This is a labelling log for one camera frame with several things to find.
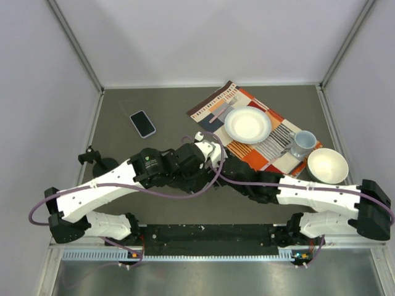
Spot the purple case phone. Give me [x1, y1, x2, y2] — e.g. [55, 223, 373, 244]
[129, 110, 156, 139]

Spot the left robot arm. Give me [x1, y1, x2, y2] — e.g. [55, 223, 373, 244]
[47, 140, 222, 245]

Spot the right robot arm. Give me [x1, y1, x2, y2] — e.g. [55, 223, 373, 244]
[214, 157, 394, 244]

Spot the colourful patterned cloth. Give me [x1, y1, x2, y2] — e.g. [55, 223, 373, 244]
[187, 81, 307, 178]

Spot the white paper plate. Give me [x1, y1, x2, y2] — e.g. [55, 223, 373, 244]
[224, 106, 272, 144]

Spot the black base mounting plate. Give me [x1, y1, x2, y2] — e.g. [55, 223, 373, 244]
[141, 224, 292, 256]

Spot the light blue mug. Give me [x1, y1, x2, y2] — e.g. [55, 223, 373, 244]
[289, 130, 317, 161]

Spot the white bowl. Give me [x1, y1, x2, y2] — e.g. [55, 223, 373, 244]
[307, 148, 349, 184]

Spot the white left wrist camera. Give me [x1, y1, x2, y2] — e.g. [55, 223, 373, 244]
[194, 132, 222, 165]

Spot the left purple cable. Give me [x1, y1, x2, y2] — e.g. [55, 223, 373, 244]
[28, 132, 225, 226]

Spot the purple cable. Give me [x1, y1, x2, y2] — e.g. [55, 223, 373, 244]
[206, 160, 395, 228]
[28, 132, 225, 226]

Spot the pink handled knife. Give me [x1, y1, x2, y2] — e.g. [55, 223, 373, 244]
[261, 148, 290, 171]

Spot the pink handled fork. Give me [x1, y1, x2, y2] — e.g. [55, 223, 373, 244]
[209, 96, 238, 123]

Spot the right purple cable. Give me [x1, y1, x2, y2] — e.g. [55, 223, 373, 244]
[206, 160, 395, 228]

